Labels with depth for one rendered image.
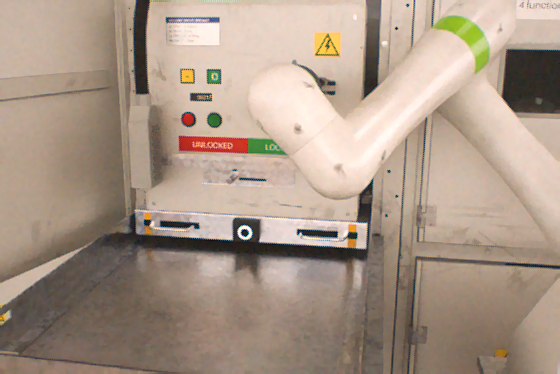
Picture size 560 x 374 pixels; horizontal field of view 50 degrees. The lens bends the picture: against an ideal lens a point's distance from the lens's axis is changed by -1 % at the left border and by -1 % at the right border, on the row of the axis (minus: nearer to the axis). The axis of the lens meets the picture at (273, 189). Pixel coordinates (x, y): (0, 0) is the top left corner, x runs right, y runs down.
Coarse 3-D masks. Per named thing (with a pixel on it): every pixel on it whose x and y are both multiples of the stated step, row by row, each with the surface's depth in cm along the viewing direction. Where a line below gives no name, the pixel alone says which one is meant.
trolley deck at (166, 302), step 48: (192, 240) 144; (96, 288) 116; (144, 288) 117; (192, 288) 117; (240, 288) 117; (288, 288) 117; (336, 288) 117; (48, 336) 98; (96, 336) 98; (144, 336) 98; (192, 336) 98; (240, 336) 98; (288, 336) 98; (336, 336) 99
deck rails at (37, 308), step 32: (128, 224) 139; (96, 256) 124; (128, 256) 132; (32, 288) 101; (64, 288) 111; (352, 288) 116; (32, 320) 101; (352, 320) 103; (0, 352) 92; (352, 352) 93
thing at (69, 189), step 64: (0, 0) 116; (64, 0) 130; (0, 64) 117; (64, 64) 133; (128, 64) 148; (0, 128) 119; (64, 128) 135; (0, 192) 121; (64, 192) 137; (0, 256) 123
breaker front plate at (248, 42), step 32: (160, 32) 130; (224, 32) 128; (256, 32) 127; (288, 32) 126; (320, 32) 125; (352, 32) 123; (160, 64) 132; (192, 64) 131; (224, 64) 130; (256, 64) 129; (320, 64) 126; (352, 64) 125; (160, 96) 134; (224, 96) 131; (352, 96) 127; (192, 128) 135; (224, 128) 133; (256, 128) 132; (160, 192) 140; (192, 192) 138; (224, 192) 137; (256, 192) 136; (288, 192) 134
